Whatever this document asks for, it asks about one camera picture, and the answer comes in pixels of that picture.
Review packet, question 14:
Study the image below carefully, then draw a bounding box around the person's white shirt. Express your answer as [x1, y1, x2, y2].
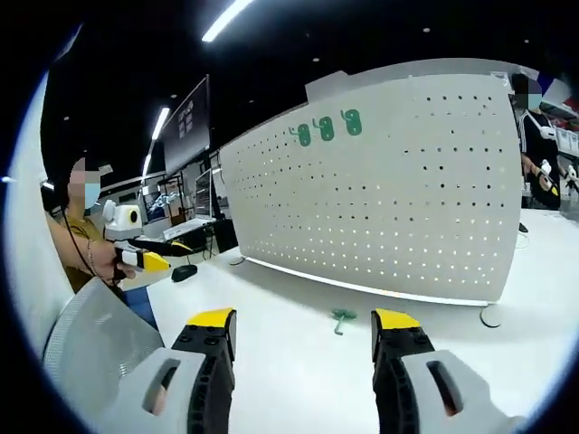
[6, 67, 76, 363]

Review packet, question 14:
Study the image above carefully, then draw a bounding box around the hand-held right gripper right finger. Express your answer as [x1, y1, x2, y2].
[370, 307, 521, 434]

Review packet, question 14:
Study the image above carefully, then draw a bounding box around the person's left hand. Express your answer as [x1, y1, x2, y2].
[97, 250, 137, 284]

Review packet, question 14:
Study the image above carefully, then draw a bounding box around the black computer mouse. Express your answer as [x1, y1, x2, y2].
[171, 264, 199, 282]

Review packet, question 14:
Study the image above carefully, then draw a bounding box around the large dark wall screen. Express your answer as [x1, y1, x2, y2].
[161, 74, 213, 175]

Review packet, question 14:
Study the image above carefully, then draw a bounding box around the grey mesh office chair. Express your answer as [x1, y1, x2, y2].
[43, 278, 166, 408]

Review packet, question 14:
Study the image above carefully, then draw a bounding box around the long ceiling light strip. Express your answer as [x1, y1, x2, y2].
[201, 0, 257, 42]

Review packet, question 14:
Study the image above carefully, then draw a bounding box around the open silver laptop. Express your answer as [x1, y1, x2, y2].
[162, 169, 219, 241]

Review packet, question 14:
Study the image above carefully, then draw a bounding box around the white storage shelf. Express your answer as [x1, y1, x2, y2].
[537, 76, 579, 155]

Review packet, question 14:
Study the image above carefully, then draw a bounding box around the white perforated mounting plate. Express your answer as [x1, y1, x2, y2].
[219, 58, 521, 327]

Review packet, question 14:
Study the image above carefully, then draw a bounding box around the thin black cable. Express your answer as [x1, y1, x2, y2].
[58, 180, 99, 277]

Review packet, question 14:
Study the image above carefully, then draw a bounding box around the green hook assembly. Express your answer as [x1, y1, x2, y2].
[341, 107, 364, 136]
[311, 115, 335, 140]
[289, 124, 312, 148]
[331, 308, 358, 338]

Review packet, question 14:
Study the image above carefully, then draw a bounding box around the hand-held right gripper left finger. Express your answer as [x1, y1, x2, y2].
[94, 307, 238, 434]

